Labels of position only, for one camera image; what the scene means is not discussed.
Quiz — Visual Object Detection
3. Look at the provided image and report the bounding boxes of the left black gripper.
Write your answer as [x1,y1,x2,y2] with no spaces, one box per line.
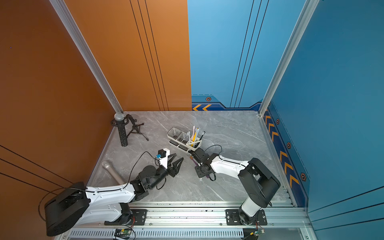
[149,153,183,192]

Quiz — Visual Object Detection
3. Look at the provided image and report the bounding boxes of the white toothbrush holder organizer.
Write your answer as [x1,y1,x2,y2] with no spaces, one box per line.
[167,128,203,153]

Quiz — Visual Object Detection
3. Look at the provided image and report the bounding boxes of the yellow toothbrush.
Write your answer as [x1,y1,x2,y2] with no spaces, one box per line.
[192,128,199,147]

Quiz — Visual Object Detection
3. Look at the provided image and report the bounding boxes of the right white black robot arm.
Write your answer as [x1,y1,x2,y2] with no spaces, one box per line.
[192,148,281,225]

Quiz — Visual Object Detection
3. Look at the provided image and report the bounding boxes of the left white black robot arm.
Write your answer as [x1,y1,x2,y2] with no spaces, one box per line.
[44,154,184,237]

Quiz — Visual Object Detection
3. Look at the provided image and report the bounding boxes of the small black tripod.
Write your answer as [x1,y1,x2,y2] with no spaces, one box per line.
[126,114,149,141]

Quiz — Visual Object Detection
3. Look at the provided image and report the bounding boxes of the grey metal cylinder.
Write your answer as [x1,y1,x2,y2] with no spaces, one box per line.
[102,161,125,185]

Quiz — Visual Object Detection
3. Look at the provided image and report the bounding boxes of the right green circuit board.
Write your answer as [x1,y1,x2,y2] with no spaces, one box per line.
[249,230,265,240]

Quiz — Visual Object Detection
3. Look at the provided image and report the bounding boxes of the green circuit board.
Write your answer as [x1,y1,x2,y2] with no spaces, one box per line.
[249,230,265,240]
[113,228,136,240]

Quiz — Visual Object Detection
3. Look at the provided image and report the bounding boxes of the left green circuit board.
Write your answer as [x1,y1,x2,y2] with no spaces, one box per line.
[113,228,136,240]

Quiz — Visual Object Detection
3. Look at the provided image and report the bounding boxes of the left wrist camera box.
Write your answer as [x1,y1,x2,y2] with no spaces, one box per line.
[156,148,170,169]

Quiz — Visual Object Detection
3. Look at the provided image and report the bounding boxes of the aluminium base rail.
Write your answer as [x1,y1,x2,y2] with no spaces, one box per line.
[53,201,316,240]

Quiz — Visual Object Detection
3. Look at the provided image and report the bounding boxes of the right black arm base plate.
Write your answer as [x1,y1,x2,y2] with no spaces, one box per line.
[225,209,268,226]

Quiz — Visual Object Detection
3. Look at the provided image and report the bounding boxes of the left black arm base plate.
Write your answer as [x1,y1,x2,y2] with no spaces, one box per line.
[104,209,147,227]

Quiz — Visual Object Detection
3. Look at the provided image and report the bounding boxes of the black perforated post with ball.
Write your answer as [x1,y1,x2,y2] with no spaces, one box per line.
[111,113,128,147]

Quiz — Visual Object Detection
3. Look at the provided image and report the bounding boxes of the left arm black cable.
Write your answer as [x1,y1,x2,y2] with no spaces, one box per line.
[37,150,167,223]

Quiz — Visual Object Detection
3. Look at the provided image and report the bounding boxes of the right aluminium corner post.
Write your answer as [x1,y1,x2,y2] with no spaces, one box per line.
[259,0,319,117]

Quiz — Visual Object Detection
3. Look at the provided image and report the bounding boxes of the aluminium corner post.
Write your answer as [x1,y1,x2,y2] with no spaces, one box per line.
[259,0,319,117]
[49,0,123,113]

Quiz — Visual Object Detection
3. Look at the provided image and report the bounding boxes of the left aluminium corner post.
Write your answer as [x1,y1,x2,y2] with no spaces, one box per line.
[49,0,123,113]

